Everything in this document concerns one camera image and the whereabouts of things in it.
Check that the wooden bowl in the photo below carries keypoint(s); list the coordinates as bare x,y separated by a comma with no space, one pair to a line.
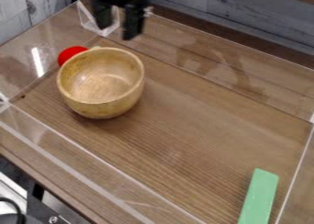
101,82

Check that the clear acrylic corner bracket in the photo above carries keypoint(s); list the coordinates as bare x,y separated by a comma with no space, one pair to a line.
90,23

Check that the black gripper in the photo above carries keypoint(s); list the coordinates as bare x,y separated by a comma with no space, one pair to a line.
134,15

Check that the green tape strip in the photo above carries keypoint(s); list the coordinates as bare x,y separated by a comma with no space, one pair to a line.
260,198

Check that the clear acrylic tray walls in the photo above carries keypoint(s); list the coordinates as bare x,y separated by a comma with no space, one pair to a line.
225,110

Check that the red ball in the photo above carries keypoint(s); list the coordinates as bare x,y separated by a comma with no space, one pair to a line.
70,52

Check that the black metal bracket with screw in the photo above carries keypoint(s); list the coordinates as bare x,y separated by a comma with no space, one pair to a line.
38,210

